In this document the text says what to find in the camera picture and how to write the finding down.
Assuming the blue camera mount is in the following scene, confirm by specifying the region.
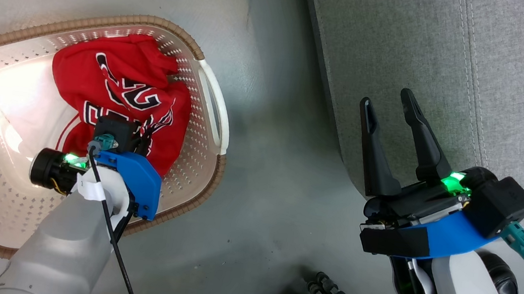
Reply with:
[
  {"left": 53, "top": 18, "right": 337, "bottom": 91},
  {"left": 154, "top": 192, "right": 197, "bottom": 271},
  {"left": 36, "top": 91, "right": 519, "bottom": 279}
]
[
  {"left": 391, "top": 203, "right": 505, "bottom": 270},
  {"left": 88, "top": 148, "right": 165, "bottom": 222}
]

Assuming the white laundry basket brown rim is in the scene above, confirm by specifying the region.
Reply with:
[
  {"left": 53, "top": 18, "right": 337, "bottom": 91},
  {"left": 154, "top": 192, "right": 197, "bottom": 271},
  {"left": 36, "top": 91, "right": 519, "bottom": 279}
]
[{"left": 0, "top": 0, "right": 243, "bottom": 285}]

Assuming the grey fabric sofa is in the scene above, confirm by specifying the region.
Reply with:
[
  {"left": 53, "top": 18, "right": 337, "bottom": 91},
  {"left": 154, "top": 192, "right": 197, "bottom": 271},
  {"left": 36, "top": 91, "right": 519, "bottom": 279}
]
[{"left": 275, "top": 0, "right": 524, "bottom": 231}]

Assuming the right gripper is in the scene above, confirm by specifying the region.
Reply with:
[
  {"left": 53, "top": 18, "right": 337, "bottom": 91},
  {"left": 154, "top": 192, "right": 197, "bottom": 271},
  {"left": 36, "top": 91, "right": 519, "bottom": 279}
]
[{"left": 342, "top": 83, "right": 509, "bottom": 269}]

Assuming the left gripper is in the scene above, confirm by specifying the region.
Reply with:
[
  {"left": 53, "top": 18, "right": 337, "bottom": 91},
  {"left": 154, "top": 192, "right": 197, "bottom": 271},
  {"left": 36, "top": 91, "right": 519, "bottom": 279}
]
[{"left": 28, "top": 146, "right": 92, "bottom": 195}]

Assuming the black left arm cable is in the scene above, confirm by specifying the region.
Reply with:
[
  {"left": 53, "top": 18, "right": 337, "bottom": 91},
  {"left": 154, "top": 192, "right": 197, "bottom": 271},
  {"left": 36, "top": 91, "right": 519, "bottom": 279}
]
[{"left": 69, "top": 141, "right": 160, "bottom": 294}]

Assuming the blue right camera mount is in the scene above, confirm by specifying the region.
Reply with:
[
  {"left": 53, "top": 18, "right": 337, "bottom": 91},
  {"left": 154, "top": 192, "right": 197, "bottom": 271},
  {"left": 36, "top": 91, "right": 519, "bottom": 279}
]
[{"left": 391, "top": 203, "right": 505, "bottom": 270}]

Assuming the blue left camera mount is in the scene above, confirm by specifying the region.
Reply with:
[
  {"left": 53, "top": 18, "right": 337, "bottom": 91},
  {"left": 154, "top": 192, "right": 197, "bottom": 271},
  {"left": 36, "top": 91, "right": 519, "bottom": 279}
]
[{"left": 88, "top": 148, "right": 165, "bottom": 222}]

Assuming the red jersey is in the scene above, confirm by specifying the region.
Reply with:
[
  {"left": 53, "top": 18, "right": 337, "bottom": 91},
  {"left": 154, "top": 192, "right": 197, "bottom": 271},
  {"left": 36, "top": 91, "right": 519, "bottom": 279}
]
[{"left": 40, "top": 24, "right": 200, "bottom": 179}]

